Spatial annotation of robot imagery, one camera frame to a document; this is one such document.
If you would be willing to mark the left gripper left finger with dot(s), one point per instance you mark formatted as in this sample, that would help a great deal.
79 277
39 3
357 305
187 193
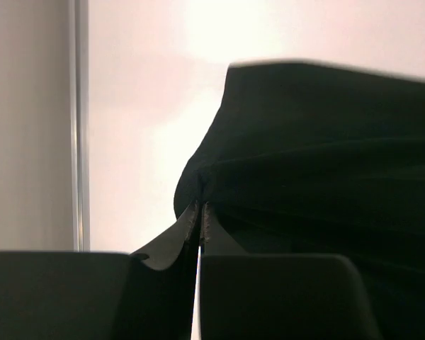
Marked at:
148 294

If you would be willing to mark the aluminium table edge rail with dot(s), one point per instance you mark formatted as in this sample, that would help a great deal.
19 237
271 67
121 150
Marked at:
79 121

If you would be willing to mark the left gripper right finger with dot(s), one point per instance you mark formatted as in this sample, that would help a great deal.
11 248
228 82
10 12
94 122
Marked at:
278 296

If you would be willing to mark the black shorts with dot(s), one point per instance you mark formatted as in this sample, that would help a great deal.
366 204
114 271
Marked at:
306 158

